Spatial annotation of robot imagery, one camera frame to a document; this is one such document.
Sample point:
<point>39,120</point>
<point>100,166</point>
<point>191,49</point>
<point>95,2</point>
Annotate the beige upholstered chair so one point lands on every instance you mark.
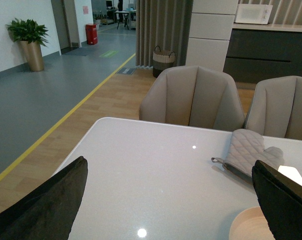
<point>194,96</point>
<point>276,108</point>

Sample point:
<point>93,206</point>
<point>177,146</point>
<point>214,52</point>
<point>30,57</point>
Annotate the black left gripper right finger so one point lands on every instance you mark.
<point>280,200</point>

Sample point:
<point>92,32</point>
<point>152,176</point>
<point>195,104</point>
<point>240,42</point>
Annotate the red cabinet box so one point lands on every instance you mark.
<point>91,34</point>

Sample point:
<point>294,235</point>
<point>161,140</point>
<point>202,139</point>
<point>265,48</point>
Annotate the white tall cabinet column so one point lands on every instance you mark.
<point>210,30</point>

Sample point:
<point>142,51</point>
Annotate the woven laundry basket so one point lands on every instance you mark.
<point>162,59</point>

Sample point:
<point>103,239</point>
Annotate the potted plant gold planter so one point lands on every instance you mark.
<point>31,37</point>

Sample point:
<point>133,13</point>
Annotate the beige quilted oven mitt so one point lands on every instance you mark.
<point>245,148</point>

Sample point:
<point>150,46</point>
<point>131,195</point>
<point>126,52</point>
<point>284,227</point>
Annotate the white microwave oven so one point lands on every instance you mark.
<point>253,14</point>

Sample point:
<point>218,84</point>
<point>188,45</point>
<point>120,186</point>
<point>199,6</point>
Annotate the grey pleated curtain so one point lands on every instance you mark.
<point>163,23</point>

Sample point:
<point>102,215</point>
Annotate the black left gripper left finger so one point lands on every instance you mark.
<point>48,212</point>

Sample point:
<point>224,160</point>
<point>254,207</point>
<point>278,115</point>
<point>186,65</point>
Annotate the grey floor mat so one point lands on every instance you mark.
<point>126,70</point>

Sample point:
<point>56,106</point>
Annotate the beige upholstered chair left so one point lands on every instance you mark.
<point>194,96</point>

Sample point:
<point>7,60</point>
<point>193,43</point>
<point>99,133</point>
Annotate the dark grey kitchen counter cabinet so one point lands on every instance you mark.
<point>256,55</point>

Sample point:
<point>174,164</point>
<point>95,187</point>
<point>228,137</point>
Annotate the cream ceramic plate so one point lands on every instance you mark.
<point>250,224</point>

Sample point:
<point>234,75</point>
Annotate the beige upholstered chair right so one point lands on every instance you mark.
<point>276,108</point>

